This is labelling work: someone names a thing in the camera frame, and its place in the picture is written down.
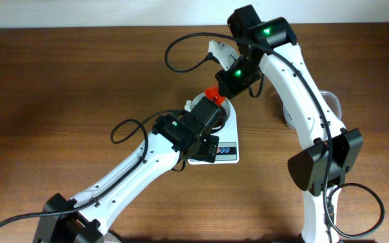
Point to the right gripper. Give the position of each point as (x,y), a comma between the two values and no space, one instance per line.
(230,89)

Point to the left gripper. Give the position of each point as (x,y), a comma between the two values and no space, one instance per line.
(210,110)

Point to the orange measuring scoop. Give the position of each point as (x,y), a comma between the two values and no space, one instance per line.
(212,93)

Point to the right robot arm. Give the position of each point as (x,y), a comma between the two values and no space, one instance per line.
(329,150)

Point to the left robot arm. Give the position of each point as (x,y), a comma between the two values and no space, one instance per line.
(88,215)

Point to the white digital kitchen scale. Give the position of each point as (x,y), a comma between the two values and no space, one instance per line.
(227,150)

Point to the white round bowl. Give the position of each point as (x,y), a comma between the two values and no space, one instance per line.
(225,106)

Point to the clear plastic food container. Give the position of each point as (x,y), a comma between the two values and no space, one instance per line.
(330,98)

